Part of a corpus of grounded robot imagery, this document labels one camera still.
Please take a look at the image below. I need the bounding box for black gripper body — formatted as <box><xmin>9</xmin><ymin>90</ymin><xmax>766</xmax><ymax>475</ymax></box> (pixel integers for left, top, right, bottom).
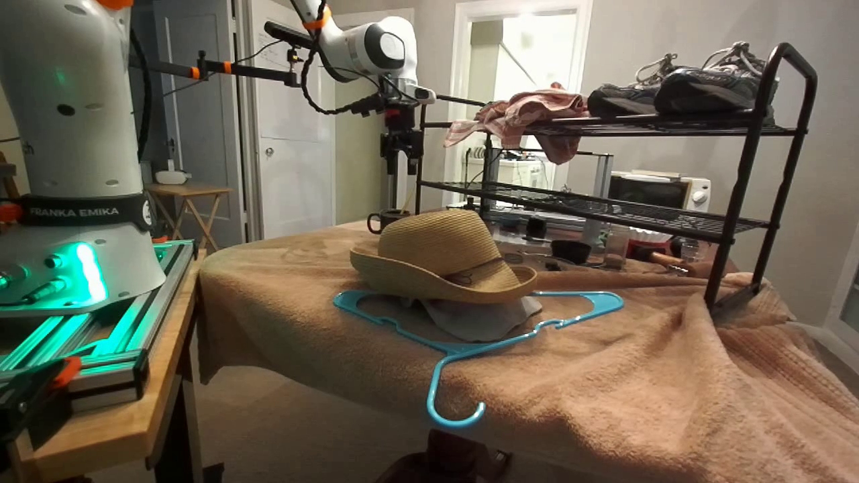
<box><xmin>378</xmin><ymin>100</ymin><xmax>427</xmax><ymax>153</ymax></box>

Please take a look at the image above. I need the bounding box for dark object under table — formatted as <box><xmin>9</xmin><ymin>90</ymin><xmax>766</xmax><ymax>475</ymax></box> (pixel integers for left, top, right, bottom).
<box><xmin>374</xmin><ymin>426</ymin><xmax>515</xmax><ymax>483</ymax></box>

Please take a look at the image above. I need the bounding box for short black bar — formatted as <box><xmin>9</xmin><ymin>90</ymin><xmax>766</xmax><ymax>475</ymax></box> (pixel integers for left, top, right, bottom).
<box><xmin>262</xmin><ymin>18</ymin><xmax>321</xmax><ymax>51</ymax></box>

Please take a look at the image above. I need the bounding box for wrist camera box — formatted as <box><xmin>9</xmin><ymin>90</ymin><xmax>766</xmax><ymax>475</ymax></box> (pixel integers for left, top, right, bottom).
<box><xmin>385</xmin><ymin>78</ymin><xmax>440</xmax><ymax>108</ymax></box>

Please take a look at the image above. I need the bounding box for wooden folding table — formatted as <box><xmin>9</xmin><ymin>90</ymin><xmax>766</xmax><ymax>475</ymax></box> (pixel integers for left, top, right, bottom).
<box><xmin>146</xmin><ymin>183</ymin><xmax>236</xmax><ymax>254</ymax></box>

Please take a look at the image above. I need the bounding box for blue plastic clothes hanger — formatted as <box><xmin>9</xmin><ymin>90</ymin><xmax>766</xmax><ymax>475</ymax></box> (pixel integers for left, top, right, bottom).
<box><xmin>332</xmin><ymin>286</ymin><xmax>627</xmax><ymax>430</ymax></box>

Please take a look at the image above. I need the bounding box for tan straw hat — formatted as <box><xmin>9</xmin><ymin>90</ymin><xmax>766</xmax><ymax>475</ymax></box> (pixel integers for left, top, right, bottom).
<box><xmin>346</xmin><ymin>206</ymin><xmax>543</xmax><ymax>306</ymax></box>

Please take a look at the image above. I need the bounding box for black rod with orange clamps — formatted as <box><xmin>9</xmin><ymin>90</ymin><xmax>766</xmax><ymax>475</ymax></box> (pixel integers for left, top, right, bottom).
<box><xmin>155</xmin><ymin>51</ymin><xmax>303</xmax><ymax>88</ymax></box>

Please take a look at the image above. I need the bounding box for clear storage container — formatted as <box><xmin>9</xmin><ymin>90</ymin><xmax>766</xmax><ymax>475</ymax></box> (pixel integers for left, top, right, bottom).
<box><xmin>464</xmin><ymin>145</ymin><xmax>617</xmax><ymax>195</ymax></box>

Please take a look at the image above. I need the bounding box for red handled tool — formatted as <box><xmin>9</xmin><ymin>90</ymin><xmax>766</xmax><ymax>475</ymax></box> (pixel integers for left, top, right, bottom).
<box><xmin>626</xmin><ymin>235</ymin><xmax>699</xmax><ymax>277</ymax></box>

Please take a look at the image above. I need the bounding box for small black pot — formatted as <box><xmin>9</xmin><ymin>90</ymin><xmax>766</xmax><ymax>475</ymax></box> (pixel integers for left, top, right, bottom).
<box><xmin>548</xmin><ymin>235</ymin><xmax>594</xmax><ymax>265</ymax></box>

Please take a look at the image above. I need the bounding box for white door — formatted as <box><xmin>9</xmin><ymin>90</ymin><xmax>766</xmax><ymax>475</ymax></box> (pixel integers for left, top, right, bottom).
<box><xmin>248</xmin><ymin>0</ymin><xmax>342</xmax><ymax>242</ymax></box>

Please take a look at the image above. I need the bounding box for grey sneaker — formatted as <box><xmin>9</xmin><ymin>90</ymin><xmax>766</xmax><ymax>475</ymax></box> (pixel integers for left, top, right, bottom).
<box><xmin>631</xmin><ymin>51</ymin><xmax>682</xmax><ymax>88</ymax></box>
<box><xmin>700</xmin><ymin>38</ymin><xmax>768</xmax><ymax>78</ymax></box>

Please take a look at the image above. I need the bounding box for black metal shoe rack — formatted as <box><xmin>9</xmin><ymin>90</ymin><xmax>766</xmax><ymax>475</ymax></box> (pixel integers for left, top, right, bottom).
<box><xmin>414</xmin><ymin>41</ymin><xmax>819</xmax><ymax>312</ymax></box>

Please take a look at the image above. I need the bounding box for brown tablecloth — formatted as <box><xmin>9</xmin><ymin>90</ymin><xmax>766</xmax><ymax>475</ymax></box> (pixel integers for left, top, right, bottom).
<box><xmin>194</xmin><ymin>217</ymin><xmax>859</xmax><ymax>483</ymax></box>

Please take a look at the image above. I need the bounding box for white toaster oven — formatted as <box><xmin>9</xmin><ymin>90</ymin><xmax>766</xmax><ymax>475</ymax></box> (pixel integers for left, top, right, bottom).
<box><xmin>606</xmin><ymin>168</ymin><xmax>715</xmax><ymax>214</ymax></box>

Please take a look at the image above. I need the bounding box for black folded garment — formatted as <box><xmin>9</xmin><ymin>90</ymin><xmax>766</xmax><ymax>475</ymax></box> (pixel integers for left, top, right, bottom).
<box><xmin>586</xmin><ymin>81</ymin><xmax>666</xmax><ymax>120</ymax></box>

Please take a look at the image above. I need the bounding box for black cup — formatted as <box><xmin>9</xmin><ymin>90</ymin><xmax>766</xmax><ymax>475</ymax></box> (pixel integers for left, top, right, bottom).
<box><xmin>364</xmin><ymin>206</ymin><xmax>414</xmax><ymax>235</ymax></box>

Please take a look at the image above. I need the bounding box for grey cloth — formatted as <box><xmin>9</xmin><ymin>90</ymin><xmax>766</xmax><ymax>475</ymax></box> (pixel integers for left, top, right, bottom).
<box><xmin>359</xmin><ymin>292</ymin><xmax>548</xmax><ymax>344</ymax></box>

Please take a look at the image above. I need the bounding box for pink cloth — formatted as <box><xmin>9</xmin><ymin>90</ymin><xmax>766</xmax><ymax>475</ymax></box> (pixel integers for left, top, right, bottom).
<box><xmin>444</xmin><ymin>84</ymin><xmax>594</xmax><ymax>167</ymax></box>

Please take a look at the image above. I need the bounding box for black shoe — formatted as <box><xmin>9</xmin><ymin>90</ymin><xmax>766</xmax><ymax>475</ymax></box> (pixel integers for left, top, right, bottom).
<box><xmin>652</xmin><ymin>66</ymin><xmax>779</xmax><ymax>119</ymax></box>

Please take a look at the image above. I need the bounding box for white bowl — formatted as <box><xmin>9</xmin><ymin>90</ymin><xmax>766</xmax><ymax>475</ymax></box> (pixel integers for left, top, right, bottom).
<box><xmin>152</xmin><ymin>157</ymin><xmax>194</xmax><ymax>187</ymax></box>

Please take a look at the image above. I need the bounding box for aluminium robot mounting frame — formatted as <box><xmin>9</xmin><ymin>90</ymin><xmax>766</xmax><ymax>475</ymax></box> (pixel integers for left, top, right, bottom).
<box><xmin>0</xmin><ymin>238</ymin><xmax>198</xmax><ymax>398</ymax></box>

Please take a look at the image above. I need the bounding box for orange clamp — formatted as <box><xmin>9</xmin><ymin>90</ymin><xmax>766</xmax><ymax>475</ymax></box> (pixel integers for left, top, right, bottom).
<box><xmin>48</xmin><ymin>355</ymin><xmax>87</xmax><ymax>391</ymax></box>

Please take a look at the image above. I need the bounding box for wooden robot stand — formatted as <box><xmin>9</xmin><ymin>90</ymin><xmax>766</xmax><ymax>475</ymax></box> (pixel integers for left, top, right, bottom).
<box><xmin>15</xmin><ymin>257</ymin><xmax>203</xmax><ymax>483</ymax></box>

